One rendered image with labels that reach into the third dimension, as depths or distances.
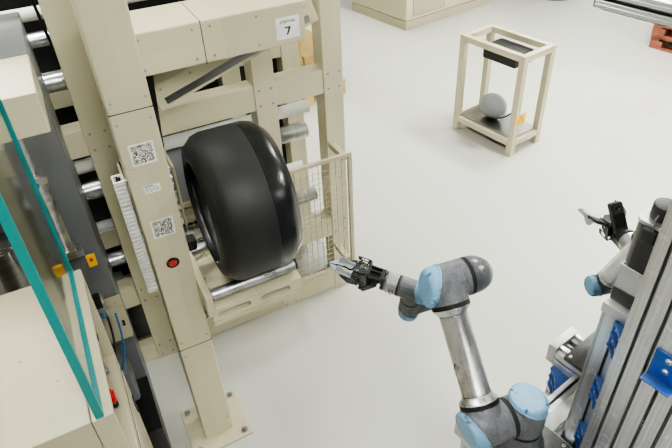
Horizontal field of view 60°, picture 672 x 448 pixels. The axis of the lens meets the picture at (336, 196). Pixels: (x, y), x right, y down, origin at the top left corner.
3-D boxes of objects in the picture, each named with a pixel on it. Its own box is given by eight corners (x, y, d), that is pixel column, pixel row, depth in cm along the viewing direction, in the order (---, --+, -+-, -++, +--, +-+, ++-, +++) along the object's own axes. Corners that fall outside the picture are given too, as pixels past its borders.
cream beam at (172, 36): (139, 79, 192) (128, 35, 183) (124, 54, 210) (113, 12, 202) (307, 41, 213) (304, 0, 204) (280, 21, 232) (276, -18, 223)
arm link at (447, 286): (525, 442, 164) (470, 255, 170) (479, 461, 161) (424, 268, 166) (504, 432, 176) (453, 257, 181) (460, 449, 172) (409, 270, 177)
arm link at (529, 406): (552, 432, 173) (560, 405, 165) (513, 448, 169) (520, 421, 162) (528, 400, 182) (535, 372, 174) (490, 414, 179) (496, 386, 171)
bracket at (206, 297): (209, 318, 211) (204, 299, 205) (180, 254, 240) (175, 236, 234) (218, 315, 212) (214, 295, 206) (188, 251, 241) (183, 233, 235)
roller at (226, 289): (210, 301, 215) (211, 302, 211) (206, 290, 215) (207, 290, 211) (296, 269, 227) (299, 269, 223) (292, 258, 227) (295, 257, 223)
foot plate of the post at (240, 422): (196, 460, 257) (195, 457, 256) (180, 412, 277) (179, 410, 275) (253, 433, 266) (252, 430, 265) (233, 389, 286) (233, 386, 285)
